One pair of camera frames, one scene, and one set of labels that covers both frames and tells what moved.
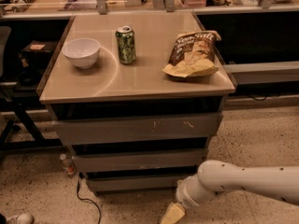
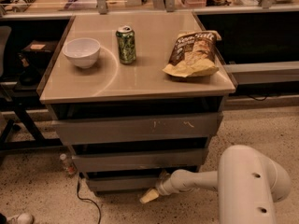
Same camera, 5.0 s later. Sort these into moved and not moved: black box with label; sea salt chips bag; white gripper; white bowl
Moved: white gripper
Not moved: sea salt chips bag; white bowl; black box with label
